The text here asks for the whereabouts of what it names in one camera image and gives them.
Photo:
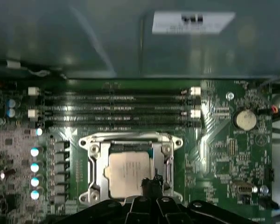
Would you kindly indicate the round coin battery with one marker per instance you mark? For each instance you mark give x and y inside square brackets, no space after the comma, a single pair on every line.
[246,120]

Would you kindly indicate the silver square CPU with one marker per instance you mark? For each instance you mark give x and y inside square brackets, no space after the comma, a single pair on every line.
[126,172]

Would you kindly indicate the black RAM slot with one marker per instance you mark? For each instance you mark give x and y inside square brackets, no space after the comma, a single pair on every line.
[119,103]
[119,123]
[119,93]
[119,114]

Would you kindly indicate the white plastic clip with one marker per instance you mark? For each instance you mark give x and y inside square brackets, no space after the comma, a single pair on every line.
[13,64]

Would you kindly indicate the silver round capacitor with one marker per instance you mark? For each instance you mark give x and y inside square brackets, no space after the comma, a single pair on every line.
[11,102]
[39,131]
[34,194]
[34,182]
[34,152]
[34,167]
[264,189]
[11,112]

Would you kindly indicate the CPU socket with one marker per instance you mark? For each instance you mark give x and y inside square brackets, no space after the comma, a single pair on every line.
[88,139]

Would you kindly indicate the white label sticker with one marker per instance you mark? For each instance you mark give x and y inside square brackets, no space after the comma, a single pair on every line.
[168,25]

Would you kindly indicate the green motherboard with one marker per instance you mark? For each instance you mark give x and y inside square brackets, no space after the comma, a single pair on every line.
[224,158]

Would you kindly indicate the black open PC case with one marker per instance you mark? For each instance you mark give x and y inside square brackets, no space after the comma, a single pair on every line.
[60,35]

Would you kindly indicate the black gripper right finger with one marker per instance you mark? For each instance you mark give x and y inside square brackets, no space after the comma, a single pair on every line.
[170,212]

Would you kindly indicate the silver board screw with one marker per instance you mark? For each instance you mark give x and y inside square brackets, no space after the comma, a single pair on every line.
[230,95]

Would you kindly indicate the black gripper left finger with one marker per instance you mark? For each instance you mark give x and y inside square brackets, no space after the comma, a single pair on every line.
[140,212]

